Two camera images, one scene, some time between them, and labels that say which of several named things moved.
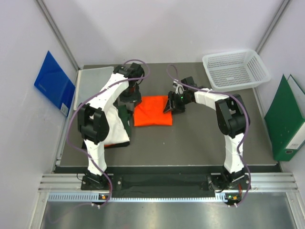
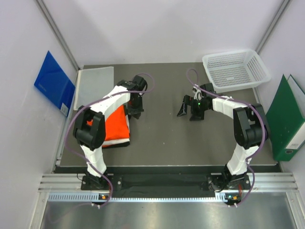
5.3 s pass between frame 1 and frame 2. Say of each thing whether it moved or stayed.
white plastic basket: stayed
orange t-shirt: moved
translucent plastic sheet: stayed
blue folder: stayed
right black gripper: moved
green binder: stayed
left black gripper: moved
